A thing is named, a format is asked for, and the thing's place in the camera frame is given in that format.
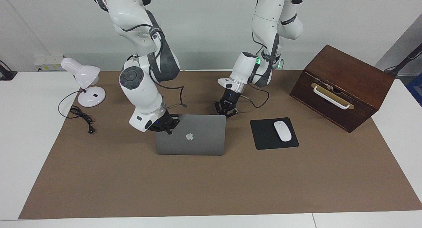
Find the white desk lamp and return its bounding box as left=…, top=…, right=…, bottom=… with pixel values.
left=61, top=57, right=107, bottom=108

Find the brown table mat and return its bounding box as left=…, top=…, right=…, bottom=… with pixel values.
left=18, top=70, right=422, bottom=220

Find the white power strip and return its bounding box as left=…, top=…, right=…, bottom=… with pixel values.
left=34, top=54, right=64, bottom=72

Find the black camera stand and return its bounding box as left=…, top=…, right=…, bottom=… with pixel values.
left=384, top=43, right=422, bottom=78

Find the blue object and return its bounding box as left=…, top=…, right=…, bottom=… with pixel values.
left=406, top=73, right=422, bottom=107

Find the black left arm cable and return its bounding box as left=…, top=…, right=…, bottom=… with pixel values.
left=240, top=61, right=270, bottom=109

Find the black table clamp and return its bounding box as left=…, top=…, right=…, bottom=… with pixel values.
left=0, top=60, right=18, bottom=81

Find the silver grey laptop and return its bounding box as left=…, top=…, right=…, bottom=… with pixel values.
left=155, top=114, right=227, bottom=156

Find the dark brown wooden box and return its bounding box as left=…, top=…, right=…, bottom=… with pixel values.
left=289, top=44, right=395, bottom=133

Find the white computer mouse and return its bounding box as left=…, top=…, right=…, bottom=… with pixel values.
left=273, top=121, right=293, bottom=142

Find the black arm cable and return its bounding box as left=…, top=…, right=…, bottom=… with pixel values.
left=240, top=61, right=270, bottom=109
left=115, top=23, right=188, bottom=110

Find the black mouse pad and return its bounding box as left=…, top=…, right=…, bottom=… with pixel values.
left=250, top=117, right=300, bottom=151

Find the white box handle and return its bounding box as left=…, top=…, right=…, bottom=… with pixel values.
left=313, top=85, right=351, bottom=110

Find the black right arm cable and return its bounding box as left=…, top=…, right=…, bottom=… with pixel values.
left=115, top=23, right=188, bottom=110

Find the brass handle plate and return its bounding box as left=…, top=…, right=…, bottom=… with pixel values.
left=311, top=82, right=355, bottom=110

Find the black lamp power cable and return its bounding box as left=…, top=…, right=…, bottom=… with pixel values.
left=58, top=90, right=96, bottom=135

